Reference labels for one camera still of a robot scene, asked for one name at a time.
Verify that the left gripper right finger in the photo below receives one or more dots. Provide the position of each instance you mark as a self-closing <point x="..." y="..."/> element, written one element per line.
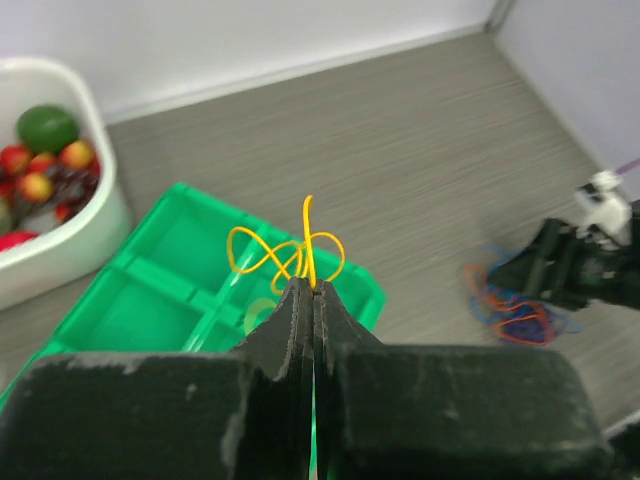
<point x="388" y="411"/>

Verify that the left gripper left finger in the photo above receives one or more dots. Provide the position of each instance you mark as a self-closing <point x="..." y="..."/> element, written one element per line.
<point x="244" y="414"/>

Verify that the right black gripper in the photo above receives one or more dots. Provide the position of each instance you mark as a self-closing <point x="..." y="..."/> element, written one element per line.
<point x="597" y="272"/>

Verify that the green compartment tray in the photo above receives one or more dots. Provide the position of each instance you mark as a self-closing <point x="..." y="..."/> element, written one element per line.
<point x="199" y="276"/>

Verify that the white plastic basket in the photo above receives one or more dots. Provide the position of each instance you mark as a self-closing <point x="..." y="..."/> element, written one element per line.
<point x="88" y="240"/>

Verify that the red apple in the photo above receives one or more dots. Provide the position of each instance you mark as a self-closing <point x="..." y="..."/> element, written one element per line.
<point x="15" y="238"/>

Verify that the red yellow cherries bunch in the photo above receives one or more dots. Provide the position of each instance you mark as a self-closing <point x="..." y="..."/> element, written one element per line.
<point x="45" y="186"/>

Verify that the green lime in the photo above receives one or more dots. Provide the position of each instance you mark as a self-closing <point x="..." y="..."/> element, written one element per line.
<point x="47" y="128"/>

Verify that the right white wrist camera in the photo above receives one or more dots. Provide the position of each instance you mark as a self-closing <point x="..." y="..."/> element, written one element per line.
<point x="606" y="213"/>

